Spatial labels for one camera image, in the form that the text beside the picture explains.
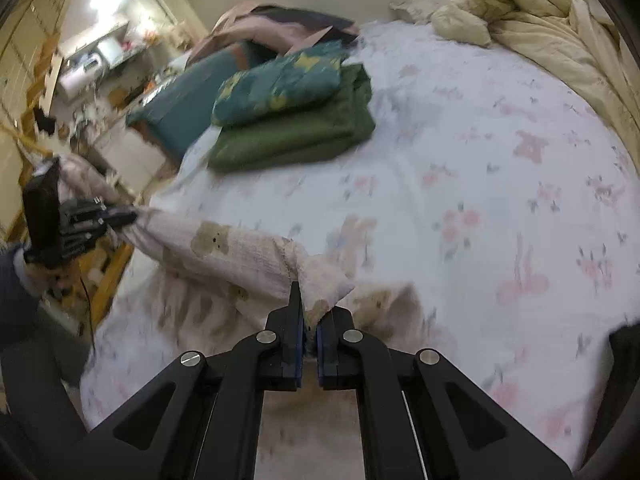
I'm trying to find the pink bear print pants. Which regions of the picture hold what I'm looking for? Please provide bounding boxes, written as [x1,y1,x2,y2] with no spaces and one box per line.
[54,154,432,356]

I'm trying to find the teal upholstered chair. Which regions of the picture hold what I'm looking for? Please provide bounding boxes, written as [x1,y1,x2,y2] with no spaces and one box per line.
[126,41,276,166]

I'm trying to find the dark green folded cloth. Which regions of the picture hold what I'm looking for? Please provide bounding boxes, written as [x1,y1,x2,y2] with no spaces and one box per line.
[208,64,375,174]

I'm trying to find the white floral bed sheet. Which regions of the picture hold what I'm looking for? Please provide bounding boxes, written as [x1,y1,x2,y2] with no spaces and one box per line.
[79,19,640,480]

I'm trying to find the teal yellow patterned folded cloth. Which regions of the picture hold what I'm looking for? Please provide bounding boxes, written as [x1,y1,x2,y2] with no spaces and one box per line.
[212,41,348,127]

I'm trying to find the pink clothes pile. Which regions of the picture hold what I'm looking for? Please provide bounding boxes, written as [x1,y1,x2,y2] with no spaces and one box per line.
[186,1,360,65]

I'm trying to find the black folded garment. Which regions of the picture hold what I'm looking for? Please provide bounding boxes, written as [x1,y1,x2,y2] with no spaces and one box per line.
[585,323,640,462]

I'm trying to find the cream pillow at headboard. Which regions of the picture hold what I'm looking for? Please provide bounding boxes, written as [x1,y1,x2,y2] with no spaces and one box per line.
[390,0,450,25]

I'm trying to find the cream crumpled quilt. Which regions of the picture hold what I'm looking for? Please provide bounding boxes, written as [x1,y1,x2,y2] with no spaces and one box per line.
[431,0,639,160]

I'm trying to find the yellow wooden frame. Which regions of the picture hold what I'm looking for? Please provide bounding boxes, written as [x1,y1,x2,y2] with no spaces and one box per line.
[1,125,134,334]

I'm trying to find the black cable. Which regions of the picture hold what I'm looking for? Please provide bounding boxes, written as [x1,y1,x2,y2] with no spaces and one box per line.
[79,271,99,361]

